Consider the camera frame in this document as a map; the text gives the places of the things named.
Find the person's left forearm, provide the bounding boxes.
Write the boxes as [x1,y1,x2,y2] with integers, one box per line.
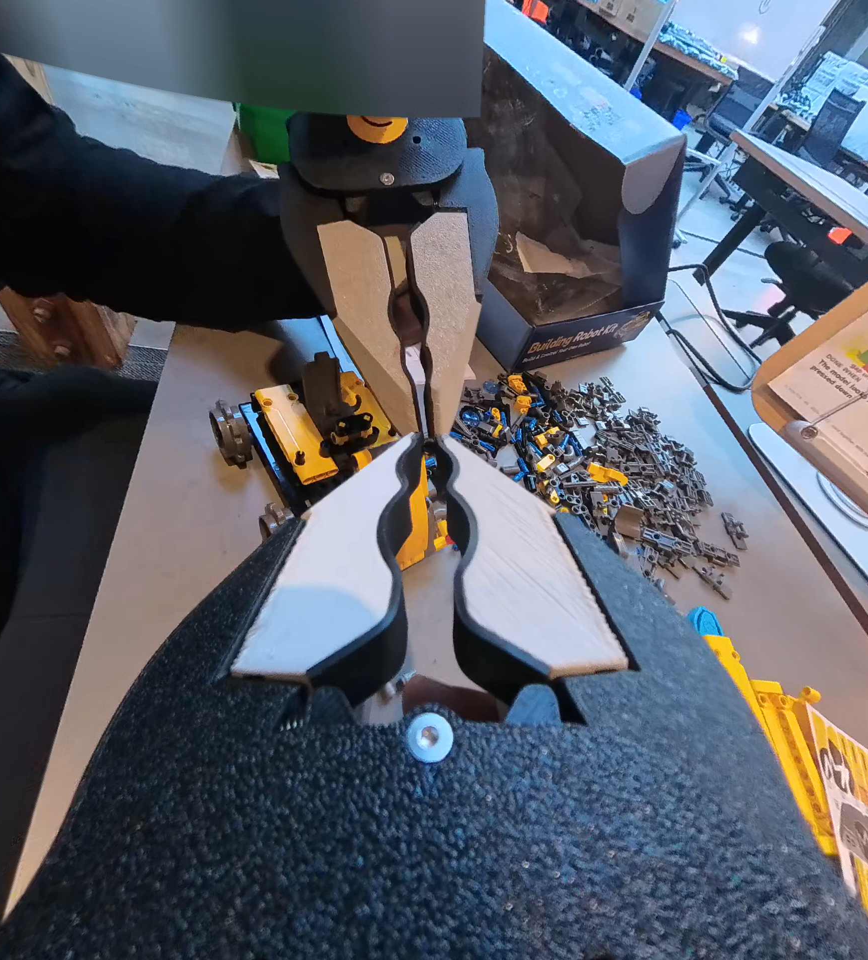
[0,41,330,335]

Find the background office chair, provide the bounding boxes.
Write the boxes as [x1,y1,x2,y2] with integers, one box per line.
[685,78,761,204]

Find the pile of grey track links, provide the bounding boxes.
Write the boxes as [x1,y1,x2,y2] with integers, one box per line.
[576,375,750,601]

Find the green plastic bin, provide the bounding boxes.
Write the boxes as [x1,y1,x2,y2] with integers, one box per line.
[237,105,296,162]

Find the black office chair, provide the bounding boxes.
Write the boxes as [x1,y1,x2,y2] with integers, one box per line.
[722,240,855,350]

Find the clear plastic bag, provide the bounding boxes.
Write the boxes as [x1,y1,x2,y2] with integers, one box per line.
[490,225,622,324]

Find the yellow black brick vehicle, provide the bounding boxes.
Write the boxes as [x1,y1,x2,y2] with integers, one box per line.
[209,352,450,571]

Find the brown wooden desk bracket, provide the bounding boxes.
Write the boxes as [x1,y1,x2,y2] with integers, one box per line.
[0,288,135,369]

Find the person's grey trousers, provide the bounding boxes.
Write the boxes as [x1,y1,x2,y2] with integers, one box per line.
[0,367,161,924]

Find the background long table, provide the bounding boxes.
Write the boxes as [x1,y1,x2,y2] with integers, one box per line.
[730,127,868,264]

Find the whiteboard on stand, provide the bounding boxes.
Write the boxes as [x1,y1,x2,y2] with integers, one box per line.
[625,0,847,91]

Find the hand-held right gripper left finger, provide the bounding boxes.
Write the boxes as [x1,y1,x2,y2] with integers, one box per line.
[230,432,423,705]

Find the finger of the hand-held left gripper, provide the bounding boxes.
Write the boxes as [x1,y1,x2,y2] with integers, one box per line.
[317,219,420,435]
[406,210,480,438]

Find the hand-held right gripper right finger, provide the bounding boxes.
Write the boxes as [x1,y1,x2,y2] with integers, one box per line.
[434,435,630,705]

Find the grey desk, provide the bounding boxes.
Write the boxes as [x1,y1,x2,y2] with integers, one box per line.
[2,277,868,924]

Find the stack of yellow holed panels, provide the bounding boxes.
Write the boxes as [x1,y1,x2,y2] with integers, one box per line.
[704,633,840,856]

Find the dark blue cardboard box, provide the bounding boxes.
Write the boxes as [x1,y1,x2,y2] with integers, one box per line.
[466,0,688,369]

